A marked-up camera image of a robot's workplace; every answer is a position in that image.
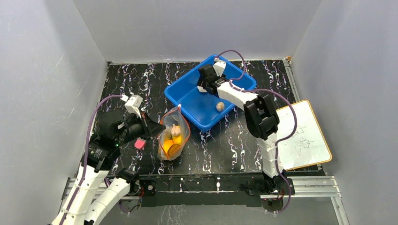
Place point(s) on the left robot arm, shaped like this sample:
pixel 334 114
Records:
pixel 81 206

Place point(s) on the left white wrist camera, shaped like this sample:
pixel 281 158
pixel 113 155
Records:
pixel 132 104

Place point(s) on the clear zip top bag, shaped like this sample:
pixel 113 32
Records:
pixel 173 116

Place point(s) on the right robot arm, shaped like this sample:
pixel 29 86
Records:
pixel 262 122

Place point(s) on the orange bell pepper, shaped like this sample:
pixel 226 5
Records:
pixel 169 147

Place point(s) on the white board wooden frame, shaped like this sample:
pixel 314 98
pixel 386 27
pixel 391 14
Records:
pixel 307 146

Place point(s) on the white mushroom piece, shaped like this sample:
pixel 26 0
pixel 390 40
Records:
pixel 201 89

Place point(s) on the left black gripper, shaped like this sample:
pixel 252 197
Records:
pixel 150 128

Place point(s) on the blue plastic bin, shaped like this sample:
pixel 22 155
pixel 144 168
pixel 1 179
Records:
pixel 200 108

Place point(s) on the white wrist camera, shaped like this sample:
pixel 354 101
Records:
pixel 132 104
pixel 219 66

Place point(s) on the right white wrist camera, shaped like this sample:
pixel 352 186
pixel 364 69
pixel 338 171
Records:
pixel 219 66

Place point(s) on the yellow mango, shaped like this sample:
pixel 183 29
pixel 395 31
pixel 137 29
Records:
pixel 178 139

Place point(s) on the pink eraser block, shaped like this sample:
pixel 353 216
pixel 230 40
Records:
pixel 140 144

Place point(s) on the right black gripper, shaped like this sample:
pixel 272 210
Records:
pixel 207 81

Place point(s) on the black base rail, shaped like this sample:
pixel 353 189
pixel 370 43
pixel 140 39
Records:
pixel 249 189

